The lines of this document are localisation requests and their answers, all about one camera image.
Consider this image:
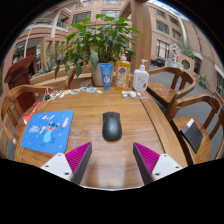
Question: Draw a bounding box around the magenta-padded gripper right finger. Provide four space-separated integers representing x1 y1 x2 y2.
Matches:
132 142 184 186

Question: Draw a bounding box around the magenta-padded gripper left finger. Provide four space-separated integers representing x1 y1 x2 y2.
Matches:
40 142 93 185

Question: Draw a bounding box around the black computer mouse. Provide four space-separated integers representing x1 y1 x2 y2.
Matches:
101 111 123 142

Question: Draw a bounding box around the blue cartoon mouse pad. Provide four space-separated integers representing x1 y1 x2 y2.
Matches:
20 109 75 155

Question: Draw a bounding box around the wooden armchair with black box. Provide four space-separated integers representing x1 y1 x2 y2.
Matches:
166 93 224 166

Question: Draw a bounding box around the black and white box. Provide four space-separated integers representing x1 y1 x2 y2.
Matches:
180 118 204 154

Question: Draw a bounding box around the red paper bag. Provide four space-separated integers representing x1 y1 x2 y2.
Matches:
22 100 43 125

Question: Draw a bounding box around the wooden armchair with empty seat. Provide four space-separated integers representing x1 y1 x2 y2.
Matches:
146 66 198 109

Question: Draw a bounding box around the clear packet of white items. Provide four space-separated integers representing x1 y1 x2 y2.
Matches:
121 89 149 100

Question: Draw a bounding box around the wooden armchair with red bag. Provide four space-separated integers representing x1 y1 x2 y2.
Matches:
0 84 54 159

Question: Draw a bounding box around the wooden armchair beside plant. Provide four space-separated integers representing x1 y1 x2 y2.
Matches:
64 64 94 90

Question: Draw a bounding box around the white pump bottle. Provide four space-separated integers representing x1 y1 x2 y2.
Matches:
132 59 150 93

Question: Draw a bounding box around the dark red wooden lectern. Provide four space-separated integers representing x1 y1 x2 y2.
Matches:
3 54 38 114

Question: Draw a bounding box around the yellow dish soap bottle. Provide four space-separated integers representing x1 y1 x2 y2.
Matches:
115 53 132 92

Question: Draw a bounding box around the blue squeeze tube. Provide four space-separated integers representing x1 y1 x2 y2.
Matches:
100 63 114 92

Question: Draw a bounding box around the black car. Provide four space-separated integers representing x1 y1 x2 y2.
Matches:
154 58 166 68

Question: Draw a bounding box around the white outdoor sculpture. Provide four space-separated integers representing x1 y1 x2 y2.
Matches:
169 43 183 63

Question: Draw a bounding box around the green plant in white pot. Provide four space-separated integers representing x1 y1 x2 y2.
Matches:
54 13 141 87

